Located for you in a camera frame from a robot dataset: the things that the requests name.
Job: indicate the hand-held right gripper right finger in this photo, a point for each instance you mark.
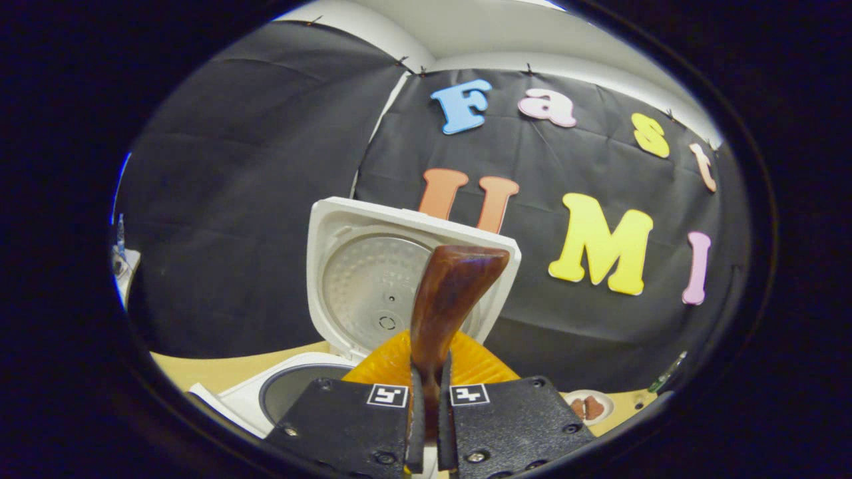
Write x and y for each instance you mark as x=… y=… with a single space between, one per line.
x=512 y=426

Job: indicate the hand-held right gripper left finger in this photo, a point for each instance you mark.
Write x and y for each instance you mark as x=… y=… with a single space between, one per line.
x=346 y=426

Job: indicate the brown wooden spoon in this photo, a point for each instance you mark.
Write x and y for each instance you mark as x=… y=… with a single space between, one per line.
x=446 y=299

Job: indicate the white rice cooker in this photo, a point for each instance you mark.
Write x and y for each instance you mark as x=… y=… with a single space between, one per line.
x=373 y=279

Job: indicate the brown meat piece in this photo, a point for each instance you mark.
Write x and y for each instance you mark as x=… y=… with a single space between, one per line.
x=578 y=408
x=594 y=406

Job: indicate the white round plate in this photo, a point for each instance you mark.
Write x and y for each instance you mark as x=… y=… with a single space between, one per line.
x=602 y=416

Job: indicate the clear plastic water bottle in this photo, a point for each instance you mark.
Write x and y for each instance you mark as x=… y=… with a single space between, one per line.
x=662 y=380

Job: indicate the black backdrop cloth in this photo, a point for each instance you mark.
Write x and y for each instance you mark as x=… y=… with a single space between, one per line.
x=253 y=199

